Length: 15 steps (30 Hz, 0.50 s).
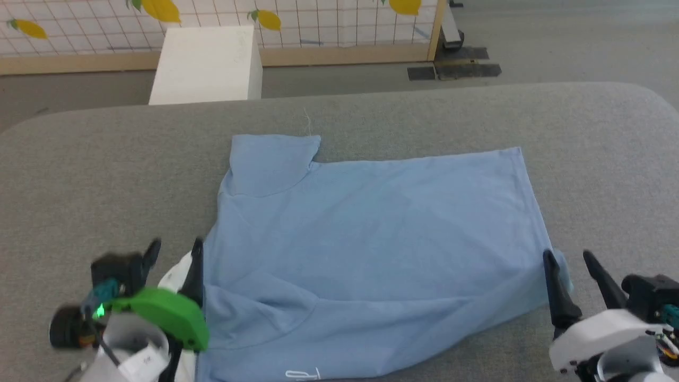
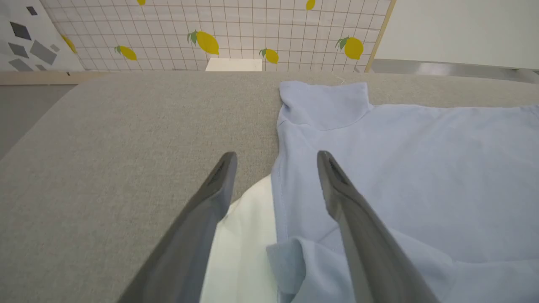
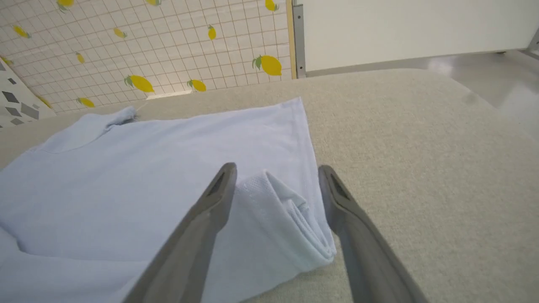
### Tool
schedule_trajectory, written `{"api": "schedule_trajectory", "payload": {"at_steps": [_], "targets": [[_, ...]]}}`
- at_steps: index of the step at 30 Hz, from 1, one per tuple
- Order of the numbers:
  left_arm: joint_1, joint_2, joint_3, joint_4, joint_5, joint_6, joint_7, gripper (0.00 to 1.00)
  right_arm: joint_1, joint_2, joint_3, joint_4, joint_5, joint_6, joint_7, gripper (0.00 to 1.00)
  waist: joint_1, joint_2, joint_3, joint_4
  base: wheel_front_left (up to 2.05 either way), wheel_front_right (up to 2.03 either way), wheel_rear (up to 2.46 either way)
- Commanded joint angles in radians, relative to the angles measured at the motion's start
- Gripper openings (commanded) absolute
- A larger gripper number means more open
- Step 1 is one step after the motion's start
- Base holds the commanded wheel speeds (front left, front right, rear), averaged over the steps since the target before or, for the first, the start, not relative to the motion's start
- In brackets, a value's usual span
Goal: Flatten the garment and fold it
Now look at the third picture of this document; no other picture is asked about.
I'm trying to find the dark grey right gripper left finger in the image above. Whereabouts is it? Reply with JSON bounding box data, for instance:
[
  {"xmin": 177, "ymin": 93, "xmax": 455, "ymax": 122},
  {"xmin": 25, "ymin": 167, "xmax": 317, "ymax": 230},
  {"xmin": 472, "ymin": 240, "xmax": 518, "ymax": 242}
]
[{"xmin": 122, "ymin": 162, "xmax": 238, "ymax": 303}]

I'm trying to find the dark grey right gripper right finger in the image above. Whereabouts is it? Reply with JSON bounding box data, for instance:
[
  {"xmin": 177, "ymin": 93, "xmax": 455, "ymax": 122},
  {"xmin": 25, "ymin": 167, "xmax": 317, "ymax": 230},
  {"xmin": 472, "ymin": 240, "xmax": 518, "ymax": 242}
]
[{"xmin": 318, "ymin": 165, "xmax": 428, "ymax": 303}]

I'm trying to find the light blue garment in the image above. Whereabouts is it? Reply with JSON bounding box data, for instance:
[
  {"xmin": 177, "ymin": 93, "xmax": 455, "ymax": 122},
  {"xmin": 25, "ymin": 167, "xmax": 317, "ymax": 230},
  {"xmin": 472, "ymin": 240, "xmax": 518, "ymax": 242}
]
[{"xmin": 0, "ymin": 97, "xmax": 337, "ymax": 303}]

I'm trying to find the grey fabric sofa cushion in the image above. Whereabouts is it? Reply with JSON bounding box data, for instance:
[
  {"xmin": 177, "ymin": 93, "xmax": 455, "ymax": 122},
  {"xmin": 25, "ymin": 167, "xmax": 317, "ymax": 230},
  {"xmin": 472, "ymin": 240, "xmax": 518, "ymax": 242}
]
[{"xmin": 0, "ymin": 69, "xmax": 539, "ymax": 303}]

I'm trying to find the lemon print grid panel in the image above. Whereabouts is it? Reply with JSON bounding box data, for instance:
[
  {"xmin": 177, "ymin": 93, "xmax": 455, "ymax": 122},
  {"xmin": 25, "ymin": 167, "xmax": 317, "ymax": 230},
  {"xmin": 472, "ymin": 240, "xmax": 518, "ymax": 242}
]
[{"xmin": 0, "ymin": 0, "xmax": 293, "ymax": 115}]

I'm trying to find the white partition board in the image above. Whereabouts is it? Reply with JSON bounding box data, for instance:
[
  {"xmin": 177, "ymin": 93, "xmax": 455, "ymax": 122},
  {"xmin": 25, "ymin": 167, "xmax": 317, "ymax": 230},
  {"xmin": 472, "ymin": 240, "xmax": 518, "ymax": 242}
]
[{"xmin": 302, "ymin": 0, "xmax": 539, "ymax": 73}]

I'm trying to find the grey geometric pattern panel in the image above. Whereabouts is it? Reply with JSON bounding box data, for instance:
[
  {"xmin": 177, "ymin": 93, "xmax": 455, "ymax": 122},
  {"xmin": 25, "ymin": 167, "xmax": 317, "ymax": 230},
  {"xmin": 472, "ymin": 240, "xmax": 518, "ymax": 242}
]
[{"xmin": 0, "ymin": 57, "xmax": 56, "ymax": 129}]

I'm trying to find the grey metal support post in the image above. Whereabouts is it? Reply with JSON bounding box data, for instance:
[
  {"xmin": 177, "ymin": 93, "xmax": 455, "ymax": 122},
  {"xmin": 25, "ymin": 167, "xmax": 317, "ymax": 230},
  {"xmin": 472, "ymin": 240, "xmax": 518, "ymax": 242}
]
[{"xmin": 293, "ymin": 3, "xmax": 307, "ymax": 79}]

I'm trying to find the wooden panel frame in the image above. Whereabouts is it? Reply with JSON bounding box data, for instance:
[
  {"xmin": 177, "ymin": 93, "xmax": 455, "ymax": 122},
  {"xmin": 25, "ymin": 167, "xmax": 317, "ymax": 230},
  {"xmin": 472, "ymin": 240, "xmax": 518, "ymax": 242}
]
[{"xmin": 286, "ymin": 0, "xmax": 298, "ymax": 80}]

